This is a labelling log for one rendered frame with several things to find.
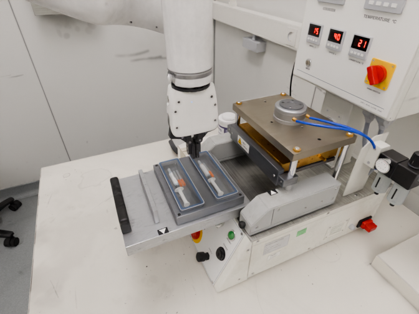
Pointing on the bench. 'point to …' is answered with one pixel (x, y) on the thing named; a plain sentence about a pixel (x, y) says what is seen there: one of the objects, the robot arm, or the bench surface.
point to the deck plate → (243, 167)
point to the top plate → (295, 126)
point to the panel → (218, 235)
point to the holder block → (211, 205)
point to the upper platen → (284, 155)
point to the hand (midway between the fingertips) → (193, 147)
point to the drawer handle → (120, 205)
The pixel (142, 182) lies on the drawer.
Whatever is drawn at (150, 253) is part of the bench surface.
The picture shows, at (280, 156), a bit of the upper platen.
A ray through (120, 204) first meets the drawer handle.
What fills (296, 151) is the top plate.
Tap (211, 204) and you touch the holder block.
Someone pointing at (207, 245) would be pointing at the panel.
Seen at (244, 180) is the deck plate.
